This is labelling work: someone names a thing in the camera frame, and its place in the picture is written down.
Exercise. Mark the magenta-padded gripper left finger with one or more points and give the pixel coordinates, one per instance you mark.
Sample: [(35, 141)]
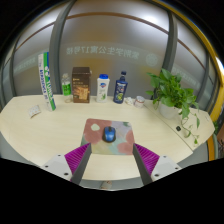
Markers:
[(77, 157)]

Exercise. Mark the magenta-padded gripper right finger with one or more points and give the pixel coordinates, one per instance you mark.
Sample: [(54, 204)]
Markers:
[(146, 158)]

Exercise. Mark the blue computer mouse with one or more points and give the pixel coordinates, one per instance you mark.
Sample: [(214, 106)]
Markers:
[(109, 134)]

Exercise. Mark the floral pastel mouse pad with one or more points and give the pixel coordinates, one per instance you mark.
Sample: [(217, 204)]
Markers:
[(93, 140)]

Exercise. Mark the small black square object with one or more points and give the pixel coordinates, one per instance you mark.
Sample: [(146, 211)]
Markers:
[(178, 128)]

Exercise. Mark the crumpled white tissue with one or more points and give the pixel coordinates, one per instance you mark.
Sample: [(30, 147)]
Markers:
[(129, 101)]

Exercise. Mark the small white packet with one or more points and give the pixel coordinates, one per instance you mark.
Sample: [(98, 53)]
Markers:
[(34, 111)]

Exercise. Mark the clear bottle green label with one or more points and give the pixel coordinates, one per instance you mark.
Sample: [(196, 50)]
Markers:
[(67, 89)]

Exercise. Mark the green plant white pot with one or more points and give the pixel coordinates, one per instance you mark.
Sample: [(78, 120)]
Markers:
[(168, 91)]

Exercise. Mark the brown carton box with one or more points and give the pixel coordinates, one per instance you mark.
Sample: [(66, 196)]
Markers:
[(81, 86)]

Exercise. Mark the white bottle blue cap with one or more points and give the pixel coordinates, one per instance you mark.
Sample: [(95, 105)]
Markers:
[(103, 89)]

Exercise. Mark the dark blue pump bottle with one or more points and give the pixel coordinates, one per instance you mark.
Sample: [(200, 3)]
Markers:
[(120, 90)]

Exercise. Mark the white green shuttlecock tube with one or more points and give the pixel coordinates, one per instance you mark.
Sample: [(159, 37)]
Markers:
[(46, 81)]

